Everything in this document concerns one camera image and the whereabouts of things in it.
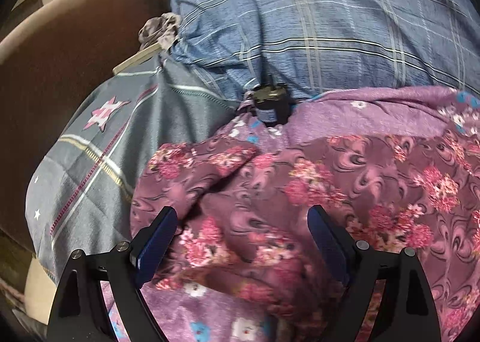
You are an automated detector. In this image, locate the dark purple floral garment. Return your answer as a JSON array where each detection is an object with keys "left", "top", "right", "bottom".
[{"left": 130, "top": 130, "right": 479, "bottom": 341}]

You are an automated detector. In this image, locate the grey star-pattern bedsheet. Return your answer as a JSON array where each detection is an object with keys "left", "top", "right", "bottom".
[{"left": 25, "top": 53, "right": 237, "bottom": 281}]

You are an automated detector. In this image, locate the light purple flowered blanket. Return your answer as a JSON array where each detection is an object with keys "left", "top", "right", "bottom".
[{"left": 142, "top": 87, "right": 479, "bottom": 341}]

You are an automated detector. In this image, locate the small black device on bed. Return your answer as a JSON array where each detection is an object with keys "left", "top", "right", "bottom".
[{"left": 247, "top": 74, "right": 295, "bottom": 126}]

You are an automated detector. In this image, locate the brown headboard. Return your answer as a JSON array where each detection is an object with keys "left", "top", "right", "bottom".
[{"left": 1, "top": 0, "right": 169, "bottom": 252}]

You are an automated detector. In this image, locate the flat beige stick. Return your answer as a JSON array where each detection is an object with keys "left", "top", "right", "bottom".
[{"left": 112, "top": 43, "right": 161, "bottom": 75}]

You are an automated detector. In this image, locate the grey crumpled cloth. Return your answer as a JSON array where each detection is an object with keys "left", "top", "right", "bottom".
[{"left": 138, "top": 13, "right": 182, "bottom": 51}]

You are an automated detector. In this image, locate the blue plaid quilt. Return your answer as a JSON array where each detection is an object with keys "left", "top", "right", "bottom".
[{"left": 171, "top": 0, "right": 479, "bottom": 100}]

